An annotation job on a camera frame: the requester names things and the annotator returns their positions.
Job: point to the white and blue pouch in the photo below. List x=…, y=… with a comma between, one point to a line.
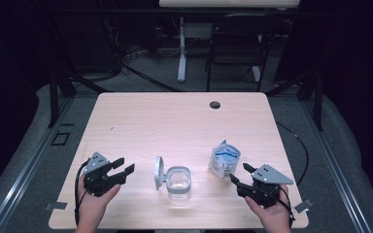
x=223, y=160

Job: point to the person's right hand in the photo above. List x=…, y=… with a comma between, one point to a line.
x=275, y=220

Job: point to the clear jar with white lid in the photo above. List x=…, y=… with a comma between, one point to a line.
x=178, y=191

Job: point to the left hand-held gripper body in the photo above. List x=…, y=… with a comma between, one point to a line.
x=95, y=161

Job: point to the black metal stand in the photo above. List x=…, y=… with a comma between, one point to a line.
x=318, y=103
x=53, y=97

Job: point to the white desk with legs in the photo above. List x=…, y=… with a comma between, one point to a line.
x=182, y=58

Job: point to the short black tape strip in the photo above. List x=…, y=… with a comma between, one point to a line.
x=67, y=124

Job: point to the grey tape strip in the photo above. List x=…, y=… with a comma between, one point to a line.
x=56, y=205
x=302, y=206

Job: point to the person's left hand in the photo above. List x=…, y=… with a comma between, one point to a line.
x=92, y=210

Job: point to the aluminium floor rail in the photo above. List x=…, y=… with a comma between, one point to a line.
x=22, y=181
x=336, y=168

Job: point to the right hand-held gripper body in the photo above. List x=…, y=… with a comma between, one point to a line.
x=270, y=176

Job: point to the black folding chair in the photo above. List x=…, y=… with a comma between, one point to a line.
x=236, y=35

